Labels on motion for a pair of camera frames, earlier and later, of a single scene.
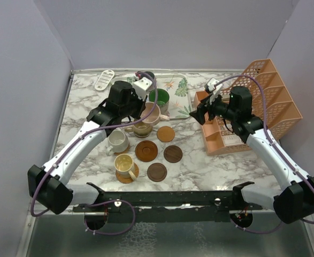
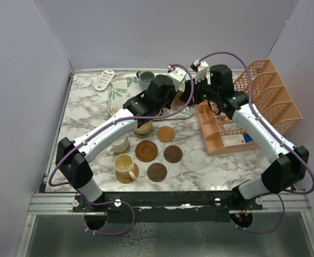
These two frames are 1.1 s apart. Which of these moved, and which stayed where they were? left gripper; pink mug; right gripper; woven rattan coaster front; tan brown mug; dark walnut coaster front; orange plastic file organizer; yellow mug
Moved: left gripper; pink mug; right gripper
Stayed: tan brown mug; yellow mug; orange plastic file organizer; dark walnut coaster front; woven rattan coaster front
